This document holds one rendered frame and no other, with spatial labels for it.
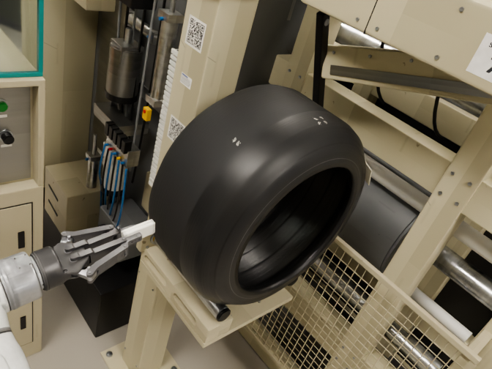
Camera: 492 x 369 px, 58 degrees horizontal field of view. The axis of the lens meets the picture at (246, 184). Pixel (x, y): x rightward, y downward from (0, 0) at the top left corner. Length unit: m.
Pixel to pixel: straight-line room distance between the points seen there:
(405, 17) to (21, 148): 1.14
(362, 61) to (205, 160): 0.58
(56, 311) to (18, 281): 1.52
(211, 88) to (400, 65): 0.50
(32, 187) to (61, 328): 0.91
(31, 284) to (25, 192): 0.75
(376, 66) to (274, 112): 0.40
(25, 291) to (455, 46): 0.95
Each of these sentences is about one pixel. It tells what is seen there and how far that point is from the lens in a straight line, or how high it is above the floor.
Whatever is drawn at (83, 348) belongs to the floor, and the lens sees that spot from 2.23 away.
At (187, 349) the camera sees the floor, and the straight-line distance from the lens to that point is 2.27.
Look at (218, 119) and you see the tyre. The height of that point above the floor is 1.41.
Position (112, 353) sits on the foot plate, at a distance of 2.20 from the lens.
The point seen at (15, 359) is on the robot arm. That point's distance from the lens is 0.82.
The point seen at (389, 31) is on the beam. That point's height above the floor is 1.66.
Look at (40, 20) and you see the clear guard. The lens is 1.34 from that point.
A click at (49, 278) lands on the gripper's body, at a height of 1.21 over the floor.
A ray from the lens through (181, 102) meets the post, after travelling 1.28.
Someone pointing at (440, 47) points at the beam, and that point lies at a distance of 1.07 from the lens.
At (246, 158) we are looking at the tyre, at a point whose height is 1.39.
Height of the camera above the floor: 1.85
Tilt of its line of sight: 33 degrees down
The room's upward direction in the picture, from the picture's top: 18 degrees clockwise
